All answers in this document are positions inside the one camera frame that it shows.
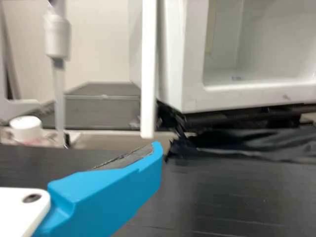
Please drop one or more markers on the pipette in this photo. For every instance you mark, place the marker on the pipette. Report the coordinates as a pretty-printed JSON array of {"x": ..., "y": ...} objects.
[{"x": 56, "y": 37}]

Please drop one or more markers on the white-capped bottle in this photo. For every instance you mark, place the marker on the white-capped bottle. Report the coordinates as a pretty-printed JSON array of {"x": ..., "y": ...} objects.
[{"x": 24, "y": 126}]

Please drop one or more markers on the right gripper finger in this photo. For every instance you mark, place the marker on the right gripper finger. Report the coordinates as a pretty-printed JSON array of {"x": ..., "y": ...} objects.
[{"x": 111, "y": 192}]

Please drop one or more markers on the long black platform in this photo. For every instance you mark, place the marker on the long black platform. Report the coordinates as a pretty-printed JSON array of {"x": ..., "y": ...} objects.
[{"x": 222, "y": 197}]

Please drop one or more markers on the white incubator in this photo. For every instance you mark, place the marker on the white incubator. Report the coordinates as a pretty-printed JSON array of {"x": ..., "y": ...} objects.
[{"x": 192, "y": 93}]

